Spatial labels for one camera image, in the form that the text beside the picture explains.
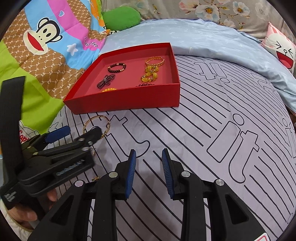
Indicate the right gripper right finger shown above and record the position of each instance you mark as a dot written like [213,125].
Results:
[230,218]

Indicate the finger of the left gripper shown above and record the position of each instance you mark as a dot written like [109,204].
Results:
[39,142]
[86,140]

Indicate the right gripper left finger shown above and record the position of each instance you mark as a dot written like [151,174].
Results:
[68,219]

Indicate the thin gold bangle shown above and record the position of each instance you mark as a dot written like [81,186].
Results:
[98,117]

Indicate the dark purple bead strand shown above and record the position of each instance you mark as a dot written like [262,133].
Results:
[105,81]

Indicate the gold chain bangle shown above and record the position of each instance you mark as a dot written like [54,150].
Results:
[155,61]

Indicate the person left hand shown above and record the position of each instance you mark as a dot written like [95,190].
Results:
[25,216]

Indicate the red cardboard box tray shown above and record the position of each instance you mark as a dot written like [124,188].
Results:
[126,91]

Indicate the white striped bed sheet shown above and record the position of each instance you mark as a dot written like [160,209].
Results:
[231,124]

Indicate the cartoon monkey colourful blanket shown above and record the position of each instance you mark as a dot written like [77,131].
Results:
[51,44]

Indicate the green plush cushion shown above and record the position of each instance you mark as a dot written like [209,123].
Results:
[121,18]

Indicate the light blue duvet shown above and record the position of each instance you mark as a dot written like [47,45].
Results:
[207,39]

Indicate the pink rabbit face cushion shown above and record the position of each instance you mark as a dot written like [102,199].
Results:
[279,46]

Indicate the grey floral pillow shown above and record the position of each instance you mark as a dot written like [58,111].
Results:
[248,16]

